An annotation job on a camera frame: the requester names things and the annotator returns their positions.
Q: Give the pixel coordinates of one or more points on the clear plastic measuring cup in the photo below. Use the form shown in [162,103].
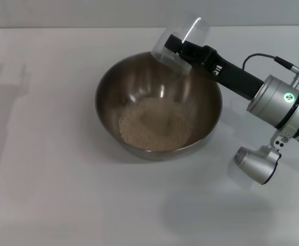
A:
[188,30]

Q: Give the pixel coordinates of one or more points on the stainless steel mixing bowl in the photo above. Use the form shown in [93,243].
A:
[113,107]

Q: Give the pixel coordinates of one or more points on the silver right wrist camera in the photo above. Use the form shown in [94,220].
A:
[259,164]

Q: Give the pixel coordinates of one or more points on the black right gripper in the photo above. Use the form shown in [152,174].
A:
[236,77]

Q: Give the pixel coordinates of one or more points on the white rice grains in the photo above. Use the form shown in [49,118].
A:
[152,125]

